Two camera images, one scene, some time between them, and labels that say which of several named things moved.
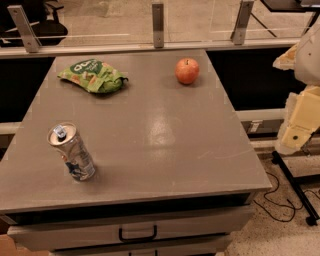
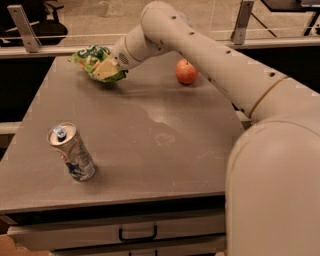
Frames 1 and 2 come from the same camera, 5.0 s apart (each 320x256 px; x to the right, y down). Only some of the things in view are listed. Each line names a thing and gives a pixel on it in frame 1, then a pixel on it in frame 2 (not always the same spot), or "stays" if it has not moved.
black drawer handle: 126,240 stays
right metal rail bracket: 239,32 stays
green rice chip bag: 94,76 → 89,57
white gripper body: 309,61 → 120,57
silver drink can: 64,138 stays
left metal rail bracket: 30,38 stays
